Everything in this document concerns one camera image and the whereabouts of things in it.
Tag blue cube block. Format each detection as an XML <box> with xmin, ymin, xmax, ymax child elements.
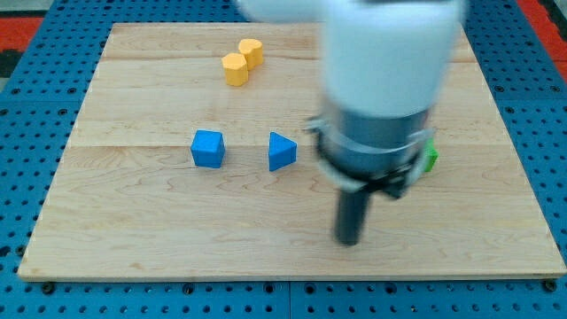
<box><xmin>190</xmin><ymin>129</ymin><xmax>225</xmax><ymax>168</ymax></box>

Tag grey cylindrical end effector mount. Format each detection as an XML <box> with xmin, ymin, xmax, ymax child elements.
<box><xmin>306</xmin><ymin>100</ymin><xmax>434</xmax><ymax>198</ymax></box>

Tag green block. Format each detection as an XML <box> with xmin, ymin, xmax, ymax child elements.
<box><xmin>424</xmin><ymin>138</ymin><xmax>439</xmax><ymax>173</ymax></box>

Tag blue triangular prism block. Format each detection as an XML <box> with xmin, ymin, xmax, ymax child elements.
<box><xmin>268</xmin><ymin>132</ymin><xmax>298</xmax><ymax>172</ymax></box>

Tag black cylindrical pointer rod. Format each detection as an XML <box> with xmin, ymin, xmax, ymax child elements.
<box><xmin>334</xmin><ymin>187</ymin><xmax>371</xmax><ymax>245</ymax></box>

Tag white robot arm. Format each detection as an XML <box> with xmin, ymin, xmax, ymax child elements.
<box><xmin>237</xmin><ymin>0</ymin><xmax>467</xmax><ymax>245</ymax></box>

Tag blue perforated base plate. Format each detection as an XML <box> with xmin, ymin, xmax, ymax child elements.
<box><xmin>1</xmin><ymin>0</ymin><xmax>566</xmax><ymax>318</ymax></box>

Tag wooden board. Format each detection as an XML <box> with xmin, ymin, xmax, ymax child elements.
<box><xmin>18</xmin><ymin>23</ymin><xmax>566</xmax><ymax>282</ymax></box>

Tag rear yellow hexagonal block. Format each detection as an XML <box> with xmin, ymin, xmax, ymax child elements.
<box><xmin>238</xmin><ymin>38</ymin><xmax>264</xmax><ymax>70</ymax></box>

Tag yellow hexagonal block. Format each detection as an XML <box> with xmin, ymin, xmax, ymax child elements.
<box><xmin>238</xmin><ymin>38</ymin><xmax>264</xmax><ymax>70</ymax></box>
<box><xmin>221</xmin><ymin>52</ymin><xmax>248</xmax><ymax>87</ymax></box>

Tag front yellow hexagonal block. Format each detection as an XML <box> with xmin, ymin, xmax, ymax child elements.
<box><xmin>221</xmin><ymin>52</ymin><xmax>248</xmax><ymax>87</ymax></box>

